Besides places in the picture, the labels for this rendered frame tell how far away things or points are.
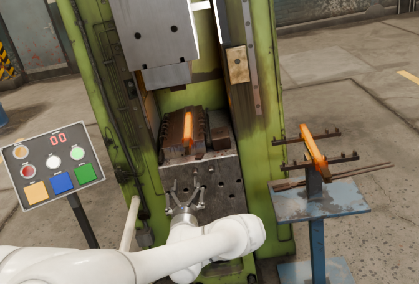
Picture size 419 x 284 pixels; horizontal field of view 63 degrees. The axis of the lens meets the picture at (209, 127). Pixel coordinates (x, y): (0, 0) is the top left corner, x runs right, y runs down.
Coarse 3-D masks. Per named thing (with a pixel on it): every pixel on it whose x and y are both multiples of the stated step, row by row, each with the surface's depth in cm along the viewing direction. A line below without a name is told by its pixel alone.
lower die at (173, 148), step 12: (192, 108) 192; (168, 120) 189; (180, 120) 183; (192, 120) 178; (168, 132) 175; (180, 132) 171; (192, 132) 166; (168, 144) 163; (180, 144) 160; (192, 144) 161; (204, 144) 161; (168, 156) 163; (180, 156) 163
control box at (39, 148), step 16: (64, 128) 147; (80, 128) 149; (16, 144) 141; (32, 144) 143; (48, 144) 144; (64, 144) 146; (80, 144) 148; (16, 160) 140; (32, 160) 142; (64, 160) 145; (80, 160) 147; (96, 160) 149; (16, 176) 139; (32, 176) 141; (48, 176) 143; (16, 192) 138; (48, 192) 142; (64, 192) 143; (32, 208) 139
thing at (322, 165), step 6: (300, 126) 163; (306, 126) 161; (306, 132) 157; (306, 138) 152; (312, 138) 151; (312, 144) 146; (312, 150) 143; (318, 150) 142; (318, 156) 138; (318, 162) 133; (324, 162) 133; (318, 168) 134; (324, 168) 130; (324, 174) 126; (330, 174) 126; (324, 180) 127; (330, 180) 126
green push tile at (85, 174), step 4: (88, 164) 147; (76, 168) 146; (80, 168) 146; (84, 168) 147; (88, 168) 147; (92, 168) 148; (76, 172) 145; (80, 172) 146; (84, 172) 146; (88, 172) 147; (92, 172) 147; (76, 176) 145; (80, 176) 146; (84, 176) 146; (88, 176) 147; (92, 176) 147; (96, 176) 148; (80, 180) 145; (84, 180) 146; (88, 180) 146; (92, 180) 147; (80, 184) 145
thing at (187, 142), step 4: (188, 112) 187; (188, 116) 181; (188, 120) 177; (188, 124) 173; (188, 128) 169; (188, 132) 165; (188, 136) 161; (184, 140) 156; (188, 140) 155; (192, 140) 159; (184, 144) 152; (188, 144) 151; (188, 148) 153; (188, 152) 152
